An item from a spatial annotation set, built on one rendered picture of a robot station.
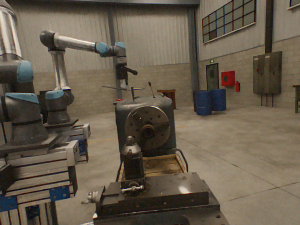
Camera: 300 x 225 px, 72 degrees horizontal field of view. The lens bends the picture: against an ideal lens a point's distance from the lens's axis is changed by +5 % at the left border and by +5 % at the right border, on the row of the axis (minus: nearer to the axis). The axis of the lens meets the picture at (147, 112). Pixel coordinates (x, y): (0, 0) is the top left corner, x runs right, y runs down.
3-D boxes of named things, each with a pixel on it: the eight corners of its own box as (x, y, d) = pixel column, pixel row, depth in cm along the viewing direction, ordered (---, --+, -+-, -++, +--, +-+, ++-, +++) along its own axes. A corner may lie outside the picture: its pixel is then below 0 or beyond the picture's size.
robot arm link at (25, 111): (42, 119, 94) (37, 90, 92) (5, 124, 87) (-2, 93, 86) (41, 117, 104) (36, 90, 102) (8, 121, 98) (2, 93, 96)
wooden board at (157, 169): (123, 165, 131) (123, 159, 131) (177, 159, 132) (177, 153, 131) (118, 189, 102) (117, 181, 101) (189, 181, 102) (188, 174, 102)
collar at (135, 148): (122, 149, 83) (121, 142, 83) (141, 147, 83) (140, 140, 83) (120, 156, 75) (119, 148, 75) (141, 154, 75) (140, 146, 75)
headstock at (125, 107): (123, 135, 212) (119, 98, 207) (167, 130, 213) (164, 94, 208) (116, 154, 154) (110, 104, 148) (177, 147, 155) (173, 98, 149)
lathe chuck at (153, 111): (124, 144, 146) (127, 102, 142) (166, 147, 147) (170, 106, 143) (122, 148, 137) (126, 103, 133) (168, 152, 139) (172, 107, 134)
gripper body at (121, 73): (118, 80, 158) (116, 64, 156) (129, 79, 158) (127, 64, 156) (117, 80, 150) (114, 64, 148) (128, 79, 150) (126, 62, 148)
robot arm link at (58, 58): (52, 108, 151) (39, 31, 143) (61, 106, 166) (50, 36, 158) (68, 106, 150) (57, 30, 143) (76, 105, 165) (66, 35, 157)
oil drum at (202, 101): (193, 114, 806) (192, 92, 793) (206, 112, 823) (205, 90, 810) (202, 115, 750) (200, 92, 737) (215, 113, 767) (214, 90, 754)
